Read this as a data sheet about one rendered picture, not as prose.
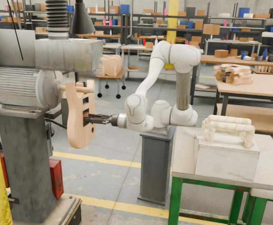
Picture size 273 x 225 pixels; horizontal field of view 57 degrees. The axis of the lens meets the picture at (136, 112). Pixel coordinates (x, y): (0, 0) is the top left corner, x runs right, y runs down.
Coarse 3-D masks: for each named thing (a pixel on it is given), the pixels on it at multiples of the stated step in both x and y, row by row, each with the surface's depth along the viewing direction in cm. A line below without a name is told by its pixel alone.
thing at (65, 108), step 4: (64, 96) 172; (64, 100) 169; (64, 104) 170; (64, 108) 171; (68, 108) 171; (64, 112) 172; (68, 112) 172; (64, 116) 173; (48, 120) 174; (52, 120) 176; (64, 120) 174; (56, 124) 177; (60, 124) 178; (64, 124) 176; (64, 128) 179
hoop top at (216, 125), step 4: (212, 124) 114; (216, 124) 113; (220, 124) 113; (224, 124) 113; (228, 124) 113; (232, 124) 112; (236, 124) 112; (240, 124) 112; (216, 128) 114; (220, 128) 113; (224, 128) 113; (228, 128) 112; (232, 128) 112; (236, 128) 112; (240, 128) 111; (244, 128) 111; (248, 128) 111; (252, 128) 110
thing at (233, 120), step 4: (212, 116) 121; (216, 116) 121; (220, 116) 121; (224, 116) 121; (212, 120) 121; (216, 120) 121; (220, 120) 120; (224, 120) 120; (228, 120) 120; (232, 120) 119; (236, 120) 119; (240, 120) 119; (244, 120) 118; (248, 120) 118; (244, 124) 119
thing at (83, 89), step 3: (60, 87) 143; (63, 87) 143; (78, 87) 142; (81, 87) 141; (84, 87) 141; (87, 87) 141; (90, 87) 141; (63, 90) 144; (78, 90) 141; (81, 90) 141; (84, 90) 141; (87, 90) 140; (90, 90) 140
